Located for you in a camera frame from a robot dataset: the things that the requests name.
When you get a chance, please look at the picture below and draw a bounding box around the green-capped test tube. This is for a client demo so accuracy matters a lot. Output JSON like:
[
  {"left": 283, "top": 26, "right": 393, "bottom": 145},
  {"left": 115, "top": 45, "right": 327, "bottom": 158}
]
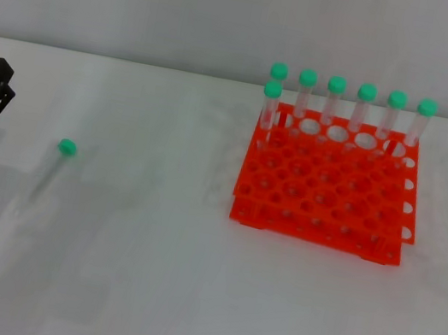
[
  {"left": 253, "top": 79, "right": 285, "bottom": 152},
  {"left": 343, "top": 80, "right": 379, "bottom": 155},
  {"left": 316, "top": 74, "right": 349, "bottom": 147},
  {"left": 24, "top": 133, "right": 80, "bottom": 213},
  {"left": 398, "top": 96, "right": 439, "bottom": 173},
  {"left": 262, "top": 61, "right": 291, "bottom": 120},
  {"left": 288, "top": 68, "right": 320, "bottom": 142},
  {"left": 369, "top": 87, "right": 410, "bottom": 164}
]

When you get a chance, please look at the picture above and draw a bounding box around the orange plastic test tube rack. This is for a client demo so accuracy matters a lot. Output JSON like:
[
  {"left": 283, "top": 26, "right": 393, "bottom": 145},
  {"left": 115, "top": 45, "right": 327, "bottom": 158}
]
[{"left": 222, "top": 96, "right": 435, "bottom": 270}]

